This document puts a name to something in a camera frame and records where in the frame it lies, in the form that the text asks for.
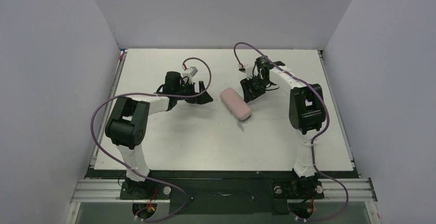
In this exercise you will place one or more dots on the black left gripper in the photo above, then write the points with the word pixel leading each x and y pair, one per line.
pixel 196 91

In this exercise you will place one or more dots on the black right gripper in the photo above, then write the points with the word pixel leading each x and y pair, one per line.
pixel 254 84

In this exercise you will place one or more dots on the pink umbrella case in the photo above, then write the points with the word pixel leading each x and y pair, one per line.
pixel 236 105

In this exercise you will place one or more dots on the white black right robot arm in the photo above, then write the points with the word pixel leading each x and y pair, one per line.
pixel 305 113

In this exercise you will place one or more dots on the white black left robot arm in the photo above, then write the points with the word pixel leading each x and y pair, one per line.
pixel 126 126

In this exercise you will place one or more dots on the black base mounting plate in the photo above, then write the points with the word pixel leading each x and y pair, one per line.
pixel 185 192

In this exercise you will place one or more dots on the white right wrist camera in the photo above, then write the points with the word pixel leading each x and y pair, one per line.
pixel 248 70

